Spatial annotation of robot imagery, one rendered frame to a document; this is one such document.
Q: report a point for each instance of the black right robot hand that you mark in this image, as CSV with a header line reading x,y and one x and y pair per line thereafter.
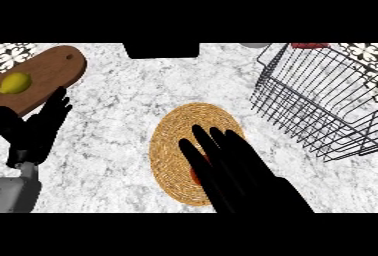
x,y
241,176

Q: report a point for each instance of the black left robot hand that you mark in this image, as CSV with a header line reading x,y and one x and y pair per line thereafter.
x,y
38,128

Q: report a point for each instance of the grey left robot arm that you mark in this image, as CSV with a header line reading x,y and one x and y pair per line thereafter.
x,y
19,190

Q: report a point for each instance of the red tomato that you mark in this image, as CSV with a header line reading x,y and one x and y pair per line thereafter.
x,y
196,175

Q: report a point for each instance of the round woven straw placemat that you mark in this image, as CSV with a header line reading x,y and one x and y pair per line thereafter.
x,y
177,150

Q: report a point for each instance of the yellow lemon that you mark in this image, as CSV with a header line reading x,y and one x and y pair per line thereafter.
x,y
16,82

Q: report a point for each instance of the brown wooden cutting board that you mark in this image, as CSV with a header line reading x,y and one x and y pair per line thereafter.
x,y
42,78

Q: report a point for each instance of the black box appliance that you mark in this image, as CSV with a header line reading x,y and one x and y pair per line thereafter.
x,y
162,50

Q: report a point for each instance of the grey round object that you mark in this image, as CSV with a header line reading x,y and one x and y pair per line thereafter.
x,y
255,45

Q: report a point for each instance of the red object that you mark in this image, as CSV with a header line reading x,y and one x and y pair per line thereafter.
x,y
309,45

